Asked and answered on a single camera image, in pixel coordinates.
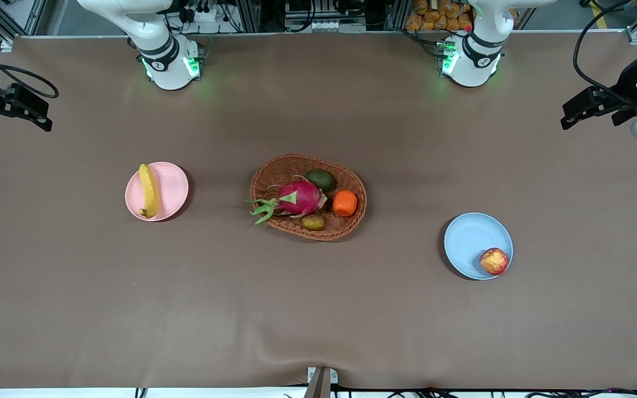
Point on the red yellow apple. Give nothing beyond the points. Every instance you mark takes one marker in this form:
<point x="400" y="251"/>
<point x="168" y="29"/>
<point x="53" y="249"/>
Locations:
<point x="494" y="261"/>

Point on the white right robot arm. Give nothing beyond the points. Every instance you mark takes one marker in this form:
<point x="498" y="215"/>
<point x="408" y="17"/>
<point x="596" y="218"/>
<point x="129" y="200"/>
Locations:
<point x="169" y="77"/>

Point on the grey metal bracket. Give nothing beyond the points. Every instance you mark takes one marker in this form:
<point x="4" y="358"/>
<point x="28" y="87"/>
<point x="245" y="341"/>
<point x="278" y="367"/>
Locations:
<point x="321" y="381"/>

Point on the blue plate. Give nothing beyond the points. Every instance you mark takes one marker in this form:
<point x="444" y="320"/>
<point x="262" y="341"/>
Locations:
<point x="470" y="240"/>

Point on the brown table cloth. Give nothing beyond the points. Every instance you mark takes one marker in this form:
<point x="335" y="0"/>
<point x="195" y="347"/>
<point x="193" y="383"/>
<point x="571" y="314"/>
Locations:
<point x="318" y="309"/>

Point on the bag of orange snacks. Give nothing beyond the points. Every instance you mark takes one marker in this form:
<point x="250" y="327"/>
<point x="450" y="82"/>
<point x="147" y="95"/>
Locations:
<point x="429" y="19"/>

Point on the pink plate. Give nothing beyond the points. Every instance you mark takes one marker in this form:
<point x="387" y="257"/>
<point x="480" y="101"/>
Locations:
<point x="172" y="188"/>

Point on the yellow banana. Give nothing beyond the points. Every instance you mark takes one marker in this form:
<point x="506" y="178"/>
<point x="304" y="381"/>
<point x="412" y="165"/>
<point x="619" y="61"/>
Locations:
<point x="149" y="190"/>

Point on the green avocado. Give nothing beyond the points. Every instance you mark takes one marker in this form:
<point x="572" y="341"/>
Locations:
<point x="320" y="179"/>

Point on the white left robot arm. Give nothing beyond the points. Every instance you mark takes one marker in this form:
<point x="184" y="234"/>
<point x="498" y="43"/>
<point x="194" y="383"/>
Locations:
<point x="465" y="74"/>

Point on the brown kiwi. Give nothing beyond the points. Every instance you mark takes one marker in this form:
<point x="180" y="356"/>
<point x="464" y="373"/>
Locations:
<point x="313" y="221"/>

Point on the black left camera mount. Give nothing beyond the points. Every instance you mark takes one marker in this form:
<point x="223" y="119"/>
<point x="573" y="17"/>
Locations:
<point x="624" y="117"/>

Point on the brown wicker basket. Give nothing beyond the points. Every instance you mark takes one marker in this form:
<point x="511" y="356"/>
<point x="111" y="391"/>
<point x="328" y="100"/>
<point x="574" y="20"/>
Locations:
<point x="280" y="171"/>

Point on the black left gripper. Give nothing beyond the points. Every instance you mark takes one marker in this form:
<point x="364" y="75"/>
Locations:
<point x="626" y="84"/>

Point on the white power strip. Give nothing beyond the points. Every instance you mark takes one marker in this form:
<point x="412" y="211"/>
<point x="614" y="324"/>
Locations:
<point x="208" y="15"/>

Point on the pink dragon fruit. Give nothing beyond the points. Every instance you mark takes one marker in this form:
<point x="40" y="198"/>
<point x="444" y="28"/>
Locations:
<point x="299" y="199"/>

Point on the orange fruit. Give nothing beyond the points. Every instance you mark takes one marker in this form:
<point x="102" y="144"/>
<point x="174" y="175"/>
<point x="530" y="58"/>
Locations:
<point x="345" y="203"/>

